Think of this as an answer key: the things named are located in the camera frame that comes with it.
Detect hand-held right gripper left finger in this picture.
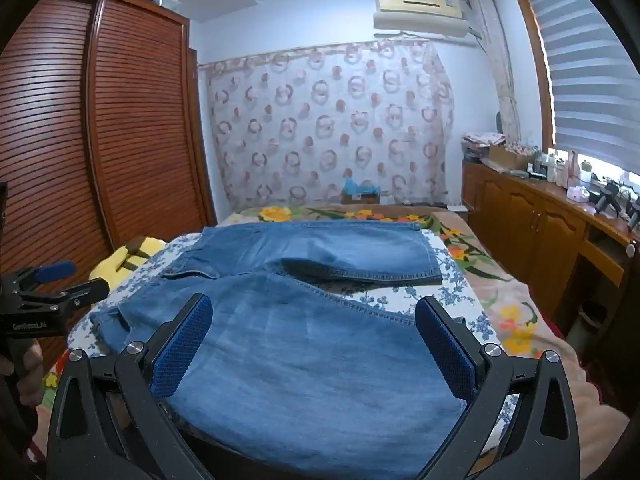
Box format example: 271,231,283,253
47,292,216,480

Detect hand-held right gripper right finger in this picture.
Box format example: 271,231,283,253
415,296,596,480

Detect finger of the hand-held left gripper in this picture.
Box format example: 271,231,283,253
20,279,111,313
5,261,77,302

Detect blue denim pants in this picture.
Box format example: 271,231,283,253
92,220,469,479

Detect person's left hand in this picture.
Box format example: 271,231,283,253
0,339,46,409

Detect yellow plush toy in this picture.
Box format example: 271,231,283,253
89,235,169,292

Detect wooden sideboard cabinet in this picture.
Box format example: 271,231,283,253
460,157,640,342

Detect wooden louvered wardrobe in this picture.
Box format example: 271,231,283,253
0,0,219,367

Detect blue fluffy bundle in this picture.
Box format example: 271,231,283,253
342,178,381,197

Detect open cardboard box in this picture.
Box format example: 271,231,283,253
482,142,539,174

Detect pink vase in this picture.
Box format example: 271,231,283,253
565,150,581,189

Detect cream lace curtain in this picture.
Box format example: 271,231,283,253
467,0,524,147

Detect grey striped window blind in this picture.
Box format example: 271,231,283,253
520,0,640,172

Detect white air conditioner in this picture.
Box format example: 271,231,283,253
372,0,474,42

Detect ring patterned curtain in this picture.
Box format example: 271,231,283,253
199,39,457,211

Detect wooden window frame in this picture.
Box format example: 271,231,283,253
510,0,557,150

